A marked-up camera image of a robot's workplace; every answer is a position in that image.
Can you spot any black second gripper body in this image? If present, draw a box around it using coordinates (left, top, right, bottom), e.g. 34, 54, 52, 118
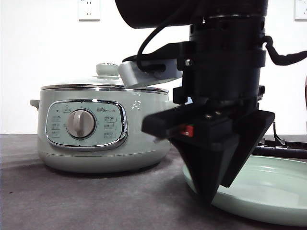
142, 15, 266, 140

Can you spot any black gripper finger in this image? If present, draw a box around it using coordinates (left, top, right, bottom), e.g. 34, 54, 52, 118
169, 135, 240, 207
220, 111, 275, 188

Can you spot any green plate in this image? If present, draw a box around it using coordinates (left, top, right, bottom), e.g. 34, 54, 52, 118
183, 155, 307, 226

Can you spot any glass steamer lid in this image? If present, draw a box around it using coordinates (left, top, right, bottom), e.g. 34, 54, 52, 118
41, 63, 169, 95

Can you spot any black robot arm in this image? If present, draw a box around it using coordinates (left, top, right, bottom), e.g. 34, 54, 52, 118
115, 0, 275, 203

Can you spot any black plate rack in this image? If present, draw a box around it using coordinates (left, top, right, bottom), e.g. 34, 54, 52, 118
251, 122, 307, 159

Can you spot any green electric steamer pot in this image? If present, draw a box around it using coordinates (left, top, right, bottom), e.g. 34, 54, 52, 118
30, 84, 173, 173

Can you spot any dark grey table mat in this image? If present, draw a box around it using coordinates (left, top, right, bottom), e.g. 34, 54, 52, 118
0, 134, 307, 230

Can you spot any black camera cable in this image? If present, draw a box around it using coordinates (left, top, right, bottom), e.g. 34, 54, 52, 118
137, 22, 307, 70

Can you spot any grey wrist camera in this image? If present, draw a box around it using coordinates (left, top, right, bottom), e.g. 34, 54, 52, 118
118, 48, 183, 87

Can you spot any white wall socket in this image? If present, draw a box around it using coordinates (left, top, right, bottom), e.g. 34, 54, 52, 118
295, 0, 307, 22
78, 0, 100, 22

